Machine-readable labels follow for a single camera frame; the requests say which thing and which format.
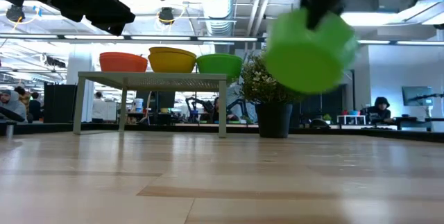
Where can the white perforated metal shelf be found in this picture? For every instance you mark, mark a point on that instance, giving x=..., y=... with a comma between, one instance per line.
x=152, y=78

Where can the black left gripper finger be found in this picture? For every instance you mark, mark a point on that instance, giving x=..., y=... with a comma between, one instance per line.
x=105, y=24
x=111, y=7

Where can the rig light bar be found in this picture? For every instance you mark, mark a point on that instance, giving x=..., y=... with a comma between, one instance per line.
x=159, y=37

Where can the black cabinet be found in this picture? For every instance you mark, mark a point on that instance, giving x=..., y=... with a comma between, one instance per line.
x=59, y=102

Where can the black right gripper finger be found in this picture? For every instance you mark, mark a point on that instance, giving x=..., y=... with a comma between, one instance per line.
x=315, y=16

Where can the green plastic cup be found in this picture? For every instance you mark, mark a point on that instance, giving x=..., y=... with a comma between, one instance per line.
x=308, y=57

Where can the black frame rail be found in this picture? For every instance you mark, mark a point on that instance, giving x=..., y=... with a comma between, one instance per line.
x=381, y=133

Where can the person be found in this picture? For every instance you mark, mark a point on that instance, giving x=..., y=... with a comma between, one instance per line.
x=98, y=107
x=10, y=104
x=379, y=109
x=34, y=106

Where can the orange plastic bowl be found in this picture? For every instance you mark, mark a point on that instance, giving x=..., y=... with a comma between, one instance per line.
x=123, y=62

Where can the black background robot arm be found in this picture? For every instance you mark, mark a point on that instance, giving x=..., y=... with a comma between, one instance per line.
x=197, y=107

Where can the small white rack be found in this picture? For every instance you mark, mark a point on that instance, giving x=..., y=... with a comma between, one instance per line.
x=351, y=120

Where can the wall monitor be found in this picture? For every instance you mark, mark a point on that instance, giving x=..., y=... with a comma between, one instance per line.
x=416, y=95

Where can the green plastic bowl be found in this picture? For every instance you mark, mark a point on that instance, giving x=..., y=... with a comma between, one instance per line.
x=219, y=65

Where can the yellow patterned bowl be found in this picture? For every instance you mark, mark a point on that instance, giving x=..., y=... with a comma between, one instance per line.
x=171, y=61

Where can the black ceiling device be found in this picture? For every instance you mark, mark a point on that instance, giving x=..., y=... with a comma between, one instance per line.
x=14, y=12
x=166, y=15

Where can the silver air duct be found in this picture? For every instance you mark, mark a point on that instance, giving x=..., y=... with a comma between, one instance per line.
x=216, y=5

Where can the potted plant black pot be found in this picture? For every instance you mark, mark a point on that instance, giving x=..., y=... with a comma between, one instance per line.
x=274, y=120

